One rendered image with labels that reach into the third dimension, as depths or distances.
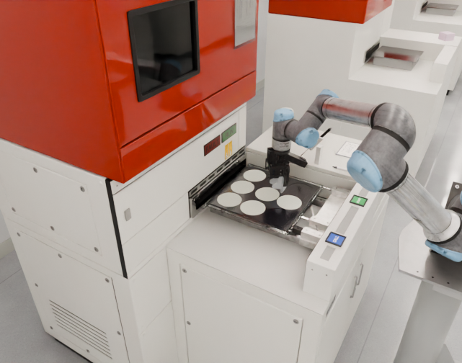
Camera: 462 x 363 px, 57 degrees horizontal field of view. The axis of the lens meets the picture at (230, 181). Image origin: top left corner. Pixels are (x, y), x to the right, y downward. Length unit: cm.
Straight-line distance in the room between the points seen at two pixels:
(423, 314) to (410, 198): 76
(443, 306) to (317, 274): 66
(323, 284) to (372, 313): 119
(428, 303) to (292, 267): 62
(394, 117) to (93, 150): 84
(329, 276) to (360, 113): 51
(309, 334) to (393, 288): 131
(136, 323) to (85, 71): 95
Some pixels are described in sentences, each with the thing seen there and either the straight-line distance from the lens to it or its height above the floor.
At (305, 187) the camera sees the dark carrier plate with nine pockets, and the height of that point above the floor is 90.
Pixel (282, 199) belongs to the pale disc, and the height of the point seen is 90.
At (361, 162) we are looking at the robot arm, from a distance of 118.
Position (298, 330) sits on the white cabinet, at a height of 70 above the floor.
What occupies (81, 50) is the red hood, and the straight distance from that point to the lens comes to 115.
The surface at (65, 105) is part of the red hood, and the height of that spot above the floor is 143.
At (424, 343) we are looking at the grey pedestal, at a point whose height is 36.
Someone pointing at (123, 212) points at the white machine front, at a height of 109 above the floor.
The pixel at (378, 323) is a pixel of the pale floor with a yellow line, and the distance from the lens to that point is 255.
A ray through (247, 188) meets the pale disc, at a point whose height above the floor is 90.
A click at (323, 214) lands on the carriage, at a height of 88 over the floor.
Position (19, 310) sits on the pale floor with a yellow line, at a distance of 274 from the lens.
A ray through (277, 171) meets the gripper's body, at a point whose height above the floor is 103.
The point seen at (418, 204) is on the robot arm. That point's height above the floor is 118.
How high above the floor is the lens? 189
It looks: 33 degrees down
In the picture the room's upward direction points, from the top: straight up
